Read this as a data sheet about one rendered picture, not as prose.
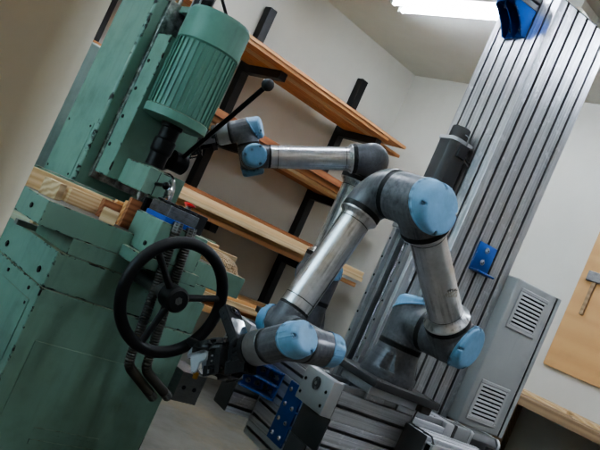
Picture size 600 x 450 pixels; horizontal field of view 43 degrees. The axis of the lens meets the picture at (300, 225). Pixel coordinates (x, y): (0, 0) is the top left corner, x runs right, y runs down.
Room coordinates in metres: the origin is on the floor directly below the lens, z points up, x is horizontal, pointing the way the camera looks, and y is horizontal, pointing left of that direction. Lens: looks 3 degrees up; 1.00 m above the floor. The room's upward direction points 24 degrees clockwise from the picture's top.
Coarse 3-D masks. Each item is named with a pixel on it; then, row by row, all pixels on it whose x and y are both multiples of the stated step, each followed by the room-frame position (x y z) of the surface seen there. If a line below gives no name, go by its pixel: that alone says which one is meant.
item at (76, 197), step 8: (72, 192) 1.90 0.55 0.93; (80, 192) 1.91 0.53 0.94; (64, 200) 1.91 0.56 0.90; (72, 200) 1.91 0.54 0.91; (80, 200) 1.92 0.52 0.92; (88, 200) 1.93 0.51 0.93; (96, 200) 1.94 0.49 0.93; (88, 208) 1.94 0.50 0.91; (96, 208) 1.95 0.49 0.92; (216, 248) 2.21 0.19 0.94; (232, 256) 2.24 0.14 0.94
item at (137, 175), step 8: (128, 160) 2.06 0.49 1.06; (128, 168) 2.05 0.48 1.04; (136, 168) 2.02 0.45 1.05; (144, 168) 1.98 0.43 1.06; (152, 168) 1.97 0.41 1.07; (120, 176) 2.06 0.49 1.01; (128, 176) 2.03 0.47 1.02; (136, 176) 2.00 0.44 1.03; (144, 176) 1.97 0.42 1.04; (152, 176) 1.97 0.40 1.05; (160, 176) 1.99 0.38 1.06; (168, 176) 2.00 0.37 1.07; (128, 184) 2.02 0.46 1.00; (136, 184) 1.99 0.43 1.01; (144, 184) 1.97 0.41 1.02; (152, 184) 1.98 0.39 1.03; (144, 192) 1.97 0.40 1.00; (152, 192) 1.99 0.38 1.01; (160, 192) 2.00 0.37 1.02
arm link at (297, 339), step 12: (288, 324) 1.53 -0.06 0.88; (300, 324) 1.52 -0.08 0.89; (264, 336) 1.55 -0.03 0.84; (276, 336) 1.53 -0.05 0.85; (288, 336) 1.51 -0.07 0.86; (300, 336) 1.51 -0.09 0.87; (312, 336) 1.54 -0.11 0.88; (264, 348) 1.55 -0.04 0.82; (276, 348) 1.53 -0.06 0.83; (288, 348) 1.51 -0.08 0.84; (300, 348) 1.50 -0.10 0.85; (312, 348) 1.53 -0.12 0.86; (264, 360) 1.57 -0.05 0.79; (276, 360) 1.55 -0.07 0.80; (288, 360) 1.55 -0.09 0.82; (300, 360) 1.56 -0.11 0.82
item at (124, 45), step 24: (144, 0) 2.14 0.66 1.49; (168, 0) 2.11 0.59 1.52; (120, 24) 2.21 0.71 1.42; (144, 24) 2.09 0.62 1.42; (120, 48) 2.15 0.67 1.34; (144, 48) 2.11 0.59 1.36; (96, 72) 2.21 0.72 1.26; (120, 72) 2.10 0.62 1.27; (96, 96) 2.15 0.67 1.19; (120, 96) 2.11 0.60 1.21; (72, 120) 2.21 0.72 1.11; (96, 120) 2.10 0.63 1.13; (72, 144) 2.16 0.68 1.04; (96, 144) 2.10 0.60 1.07; (48, 168) 2.22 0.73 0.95; (72, 168) 2.10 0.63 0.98; (120, 192) 2.18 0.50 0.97
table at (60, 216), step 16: (32, 192) 1.79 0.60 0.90; (16, 208) 1.82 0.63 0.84; (32, 208) 1.76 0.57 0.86; (48, 208) 1.71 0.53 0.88; (64, 208) 1.74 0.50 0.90; (80, 208) 1.92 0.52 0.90; (48, 224) 1.72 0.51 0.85; (64, 224) 1.75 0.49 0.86; (80, 224) 1.77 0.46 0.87; (96, 224) 1.79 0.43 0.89; (80, 240) 1.78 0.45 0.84; (96, 240) 1.81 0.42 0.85; (112, 240) 1.83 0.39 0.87; (128, 240) 1.85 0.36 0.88; (128, 256) 1.81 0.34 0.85; (208, 272) 2.02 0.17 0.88; (240, 288) 2.10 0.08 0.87
